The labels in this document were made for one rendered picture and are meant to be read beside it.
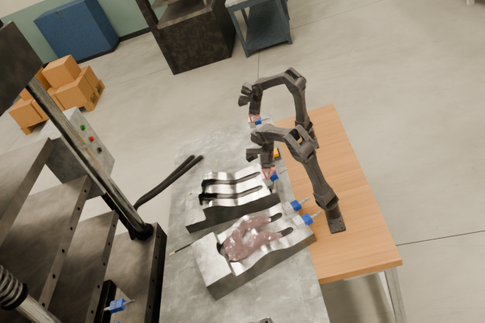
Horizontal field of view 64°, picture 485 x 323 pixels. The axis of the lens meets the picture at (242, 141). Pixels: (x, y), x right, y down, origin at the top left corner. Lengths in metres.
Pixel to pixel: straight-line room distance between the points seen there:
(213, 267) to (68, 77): 5.15
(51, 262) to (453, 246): 2.15
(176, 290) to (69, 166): 0.81
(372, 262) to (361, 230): 0.16
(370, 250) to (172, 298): 0.88
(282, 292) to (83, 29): 7.59
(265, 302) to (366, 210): 0.60
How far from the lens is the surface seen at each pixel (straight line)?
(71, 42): 8.92
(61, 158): 2.11
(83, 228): 2.15
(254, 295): 1.72
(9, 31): 1.76
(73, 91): 6.34
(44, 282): 1.60
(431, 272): 2.60
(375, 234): 1.76
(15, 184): 1.70
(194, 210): 2.09
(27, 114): 6.78
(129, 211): 2.12
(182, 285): 1.90
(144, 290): 2.02
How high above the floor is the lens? 2.19
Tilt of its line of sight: 34 degrees down
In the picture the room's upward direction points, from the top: 24 degrees counter-clockwise
